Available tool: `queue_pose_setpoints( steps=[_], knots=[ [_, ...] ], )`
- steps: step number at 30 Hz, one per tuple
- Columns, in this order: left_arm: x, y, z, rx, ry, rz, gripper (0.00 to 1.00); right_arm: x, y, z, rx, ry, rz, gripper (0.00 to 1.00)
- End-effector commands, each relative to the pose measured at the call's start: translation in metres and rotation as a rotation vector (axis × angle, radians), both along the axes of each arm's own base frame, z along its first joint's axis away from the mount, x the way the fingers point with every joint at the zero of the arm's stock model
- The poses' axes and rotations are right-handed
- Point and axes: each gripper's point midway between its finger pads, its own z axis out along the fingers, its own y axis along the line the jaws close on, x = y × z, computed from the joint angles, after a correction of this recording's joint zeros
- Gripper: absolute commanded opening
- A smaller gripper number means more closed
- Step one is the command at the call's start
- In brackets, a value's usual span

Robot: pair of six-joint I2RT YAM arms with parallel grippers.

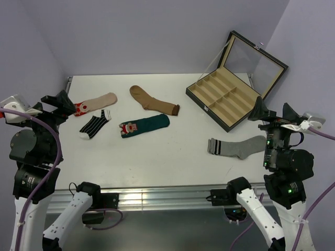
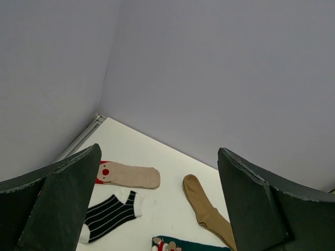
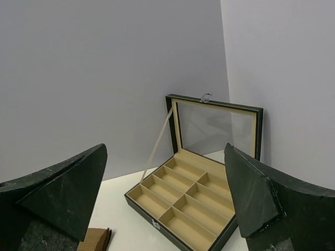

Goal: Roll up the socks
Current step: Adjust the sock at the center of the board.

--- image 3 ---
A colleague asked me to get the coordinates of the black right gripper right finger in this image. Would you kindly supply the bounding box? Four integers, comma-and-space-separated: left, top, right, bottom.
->
225, 144, 334, 250

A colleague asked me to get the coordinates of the brown long sock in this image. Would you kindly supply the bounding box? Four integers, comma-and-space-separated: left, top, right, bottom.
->
77, 228, 113, 251

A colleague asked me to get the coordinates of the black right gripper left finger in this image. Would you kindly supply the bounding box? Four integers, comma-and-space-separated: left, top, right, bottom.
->
1, 143, 108, 250

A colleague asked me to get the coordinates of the black compartment organizer box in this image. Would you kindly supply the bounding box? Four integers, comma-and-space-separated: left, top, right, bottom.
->
125, 94, 263, 250

